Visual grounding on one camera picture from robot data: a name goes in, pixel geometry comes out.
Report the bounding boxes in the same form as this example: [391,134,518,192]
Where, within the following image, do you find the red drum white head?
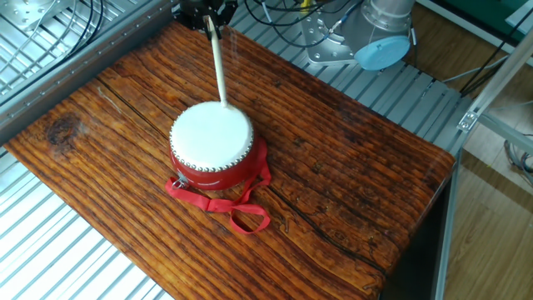
[168,101,268,192]

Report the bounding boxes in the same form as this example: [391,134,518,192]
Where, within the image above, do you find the black cables on grid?
[62,0,105,59]

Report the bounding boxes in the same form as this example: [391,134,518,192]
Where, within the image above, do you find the brown wooden bench board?
[3,16,457,300]

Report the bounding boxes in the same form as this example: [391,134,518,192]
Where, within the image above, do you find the cable with metal connector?
[328,0,363,34]

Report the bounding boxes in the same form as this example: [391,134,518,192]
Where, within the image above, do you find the white floor cable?
[441,53,510,84]

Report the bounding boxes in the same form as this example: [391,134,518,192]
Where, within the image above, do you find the aluminium corner bracket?
[457,110,480,133]

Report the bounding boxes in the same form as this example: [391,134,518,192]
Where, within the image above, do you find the cream wooden drumstick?
[202,15,229,108]

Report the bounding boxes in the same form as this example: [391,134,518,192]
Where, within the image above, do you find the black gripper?
[172,0,239,41]

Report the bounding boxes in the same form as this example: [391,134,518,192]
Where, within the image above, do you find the long black floor cable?
[457,7,533,98]

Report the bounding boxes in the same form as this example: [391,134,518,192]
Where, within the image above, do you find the aluminium frame crossbar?
[478,112,533,155]

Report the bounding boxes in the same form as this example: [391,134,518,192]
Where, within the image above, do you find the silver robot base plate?
[299,7,359,66]

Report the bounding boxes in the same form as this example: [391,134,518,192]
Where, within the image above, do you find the silver perforated metal plate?
[0,0,72,33]

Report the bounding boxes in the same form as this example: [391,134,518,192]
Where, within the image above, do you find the grey cable bundle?
[502,132,533,188]

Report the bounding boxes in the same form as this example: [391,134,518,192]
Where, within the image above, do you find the black cable bundle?
[243,0,363,49]

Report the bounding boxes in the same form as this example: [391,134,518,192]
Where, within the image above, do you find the aluminium frame post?
[456,24,533,134]

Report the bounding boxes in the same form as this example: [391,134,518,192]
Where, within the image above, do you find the dark green surface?
[441,0,533,43]

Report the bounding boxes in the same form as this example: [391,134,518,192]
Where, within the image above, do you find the red fabric strap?
[164,137,272,235]

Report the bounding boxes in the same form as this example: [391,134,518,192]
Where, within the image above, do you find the metal wire grid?
[0,0,126,97]

